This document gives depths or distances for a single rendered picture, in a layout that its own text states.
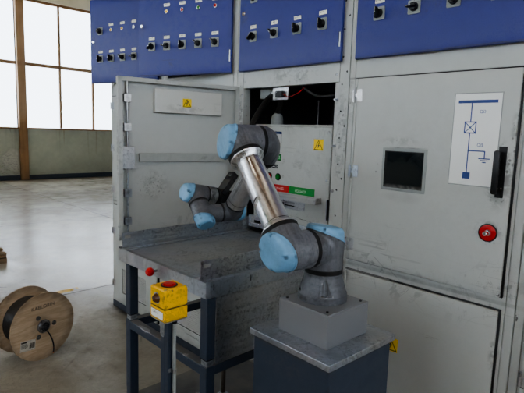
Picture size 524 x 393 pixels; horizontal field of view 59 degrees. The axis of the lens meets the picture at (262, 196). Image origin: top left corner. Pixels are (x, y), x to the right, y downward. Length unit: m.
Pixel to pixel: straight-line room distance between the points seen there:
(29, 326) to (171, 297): 1.73
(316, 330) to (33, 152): 12.10
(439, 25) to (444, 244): 0.76
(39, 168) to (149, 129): 11.03
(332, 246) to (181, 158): 1.13
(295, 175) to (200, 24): 0.97
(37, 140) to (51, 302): 10.31
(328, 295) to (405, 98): 0.80
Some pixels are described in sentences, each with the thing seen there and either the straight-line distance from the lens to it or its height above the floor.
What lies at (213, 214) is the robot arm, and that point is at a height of 1.03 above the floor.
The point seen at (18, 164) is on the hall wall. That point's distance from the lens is 13.08.
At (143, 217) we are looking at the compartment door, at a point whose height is 0.93.
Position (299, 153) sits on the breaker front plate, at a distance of 2.20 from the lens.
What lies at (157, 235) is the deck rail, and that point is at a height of 0.88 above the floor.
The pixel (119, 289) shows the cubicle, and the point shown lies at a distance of 3.70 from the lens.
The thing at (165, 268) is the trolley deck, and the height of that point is 0.84.
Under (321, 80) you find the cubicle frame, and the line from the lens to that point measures 2.08.
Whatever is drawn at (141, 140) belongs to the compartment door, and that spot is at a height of 1.30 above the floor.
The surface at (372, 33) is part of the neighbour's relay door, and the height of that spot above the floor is 1.74.
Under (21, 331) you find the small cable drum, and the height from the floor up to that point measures 0.22.
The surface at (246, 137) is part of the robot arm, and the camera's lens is 1.51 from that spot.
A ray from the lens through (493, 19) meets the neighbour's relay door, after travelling 1.73.
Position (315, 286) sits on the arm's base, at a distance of 1.42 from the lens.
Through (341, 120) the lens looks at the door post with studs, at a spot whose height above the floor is 1.41.
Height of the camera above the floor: 1.35
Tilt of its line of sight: 8 degrees down
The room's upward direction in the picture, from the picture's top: 2 degrees clockwise
